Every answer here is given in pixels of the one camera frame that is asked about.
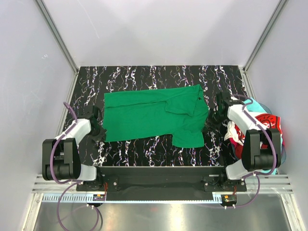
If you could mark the green t shirt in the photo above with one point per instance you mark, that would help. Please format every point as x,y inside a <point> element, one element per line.
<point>137,114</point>

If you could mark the turquoise t shirt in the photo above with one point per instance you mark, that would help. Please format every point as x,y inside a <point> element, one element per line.
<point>254,106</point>

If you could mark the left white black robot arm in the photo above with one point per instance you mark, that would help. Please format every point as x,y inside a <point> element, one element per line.
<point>60,156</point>

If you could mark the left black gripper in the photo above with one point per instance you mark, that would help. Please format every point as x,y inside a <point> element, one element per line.
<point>97,134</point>

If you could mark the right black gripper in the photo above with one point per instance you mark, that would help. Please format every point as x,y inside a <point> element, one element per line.
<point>214,120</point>

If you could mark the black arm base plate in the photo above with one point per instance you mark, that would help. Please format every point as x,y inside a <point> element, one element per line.
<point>174,182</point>

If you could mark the white cable duct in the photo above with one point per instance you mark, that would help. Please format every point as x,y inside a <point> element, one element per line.
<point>94,198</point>

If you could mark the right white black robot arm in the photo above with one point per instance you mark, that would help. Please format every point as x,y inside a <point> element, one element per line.
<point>258,135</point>

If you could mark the aluminium frame rail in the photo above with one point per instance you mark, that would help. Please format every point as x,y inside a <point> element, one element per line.
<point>268,184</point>

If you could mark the red coca cola t shirt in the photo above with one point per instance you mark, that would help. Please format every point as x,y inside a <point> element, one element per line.
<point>269,120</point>

